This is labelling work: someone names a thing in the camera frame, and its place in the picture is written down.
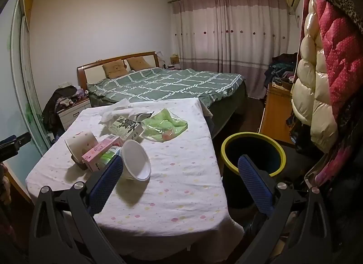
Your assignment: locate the white paper cup pink leaf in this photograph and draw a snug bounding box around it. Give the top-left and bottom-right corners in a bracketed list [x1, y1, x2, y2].
[65, 131, 98, 164]

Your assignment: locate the pink drink carton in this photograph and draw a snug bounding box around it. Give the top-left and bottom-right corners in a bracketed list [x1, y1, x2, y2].
[82, 134, 121, 172]

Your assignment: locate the white plastic bowl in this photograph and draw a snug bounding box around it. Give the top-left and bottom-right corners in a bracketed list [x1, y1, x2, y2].
[121, 140, 151, 182]

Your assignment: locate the green white tea box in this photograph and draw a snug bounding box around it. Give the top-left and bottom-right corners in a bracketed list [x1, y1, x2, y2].
[108, 116, 143, 141]

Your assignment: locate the white tissue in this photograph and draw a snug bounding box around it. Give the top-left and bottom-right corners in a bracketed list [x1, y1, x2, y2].
[99, 99, 137, 126]

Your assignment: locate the green yogurt bottle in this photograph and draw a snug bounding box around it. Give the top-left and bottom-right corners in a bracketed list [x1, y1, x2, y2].
[96, 145, 121, 169]

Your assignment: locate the yellow rimmed dark trash bin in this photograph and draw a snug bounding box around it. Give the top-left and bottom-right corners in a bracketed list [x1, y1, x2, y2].
[221, 132, 287, 217]

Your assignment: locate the white bedside cabinet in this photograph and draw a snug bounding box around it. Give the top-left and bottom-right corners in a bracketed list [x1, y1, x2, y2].
[58, 98, 91, 131]

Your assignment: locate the white dotted tablecloth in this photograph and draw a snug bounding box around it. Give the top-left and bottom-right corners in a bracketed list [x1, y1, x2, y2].
[26, 98, 244, 263]

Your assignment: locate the wooden low dresser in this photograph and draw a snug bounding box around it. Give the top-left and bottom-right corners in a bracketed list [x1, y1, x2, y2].
[259, 83, 293, 144]

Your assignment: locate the cream puffer jacket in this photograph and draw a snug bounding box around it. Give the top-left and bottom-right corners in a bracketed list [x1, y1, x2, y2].
[291, 0, 337, 153]

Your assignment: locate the brown pillow left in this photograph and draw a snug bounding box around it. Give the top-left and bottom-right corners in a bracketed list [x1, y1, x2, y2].
[102, 59, 129, 79]

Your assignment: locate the brown pillow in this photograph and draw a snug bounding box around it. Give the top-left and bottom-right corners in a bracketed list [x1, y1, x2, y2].
[126, 56, 152, 71]
[102, 59, 129, 79]

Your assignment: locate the wooden bed with headboard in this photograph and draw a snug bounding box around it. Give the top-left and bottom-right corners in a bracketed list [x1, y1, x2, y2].
[77, 51, 247, 137]

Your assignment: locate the brown pillow right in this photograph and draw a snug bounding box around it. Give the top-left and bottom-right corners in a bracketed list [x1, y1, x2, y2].
[126, 56, 152, 71]

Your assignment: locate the green checked duvet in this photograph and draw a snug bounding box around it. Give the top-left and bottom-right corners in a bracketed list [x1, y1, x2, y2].
[87, 67, 247, 108]

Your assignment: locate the pile of clothes on dresser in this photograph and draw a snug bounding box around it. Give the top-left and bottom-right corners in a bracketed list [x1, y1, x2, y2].
[264, 53, 297, 88]

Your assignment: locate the tissue box on far nightstand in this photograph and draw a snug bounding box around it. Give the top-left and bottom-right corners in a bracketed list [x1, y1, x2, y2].
[170, 54, 180, 65]

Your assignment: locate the pink white curtain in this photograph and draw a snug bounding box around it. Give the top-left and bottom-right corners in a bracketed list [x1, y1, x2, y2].
[171, 0, 289, 99]

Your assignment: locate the red dotted quilted jacket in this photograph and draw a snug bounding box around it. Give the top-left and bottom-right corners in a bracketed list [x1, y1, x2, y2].
[316, 0, 362, 118]

